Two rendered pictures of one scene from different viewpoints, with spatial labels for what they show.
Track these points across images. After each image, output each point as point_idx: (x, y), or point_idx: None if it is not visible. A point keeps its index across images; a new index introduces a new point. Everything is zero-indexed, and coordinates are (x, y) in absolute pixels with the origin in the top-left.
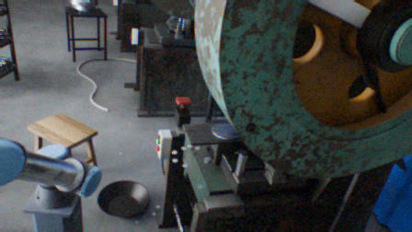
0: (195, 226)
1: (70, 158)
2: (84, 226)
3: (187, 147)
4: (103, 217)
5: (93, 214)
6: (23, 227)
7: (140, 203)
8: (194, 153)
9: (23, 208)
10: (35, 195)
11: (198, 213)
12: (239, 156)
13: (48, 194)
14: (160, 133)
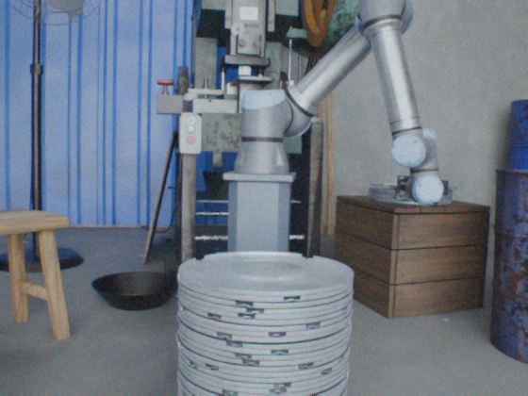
0: (321, 142)
1: (289, 85)
2: (175, 322)
3: (214, 123)
4: (160, 312)
5: (151, 319)
6: (165, 364)
7: (139, 291)
8: (240, 113)
9: (289, 175)
10: (272, 165)
11: (322, 124)
12: (291, 83)
13: (284, 150)
14: (190, 116)
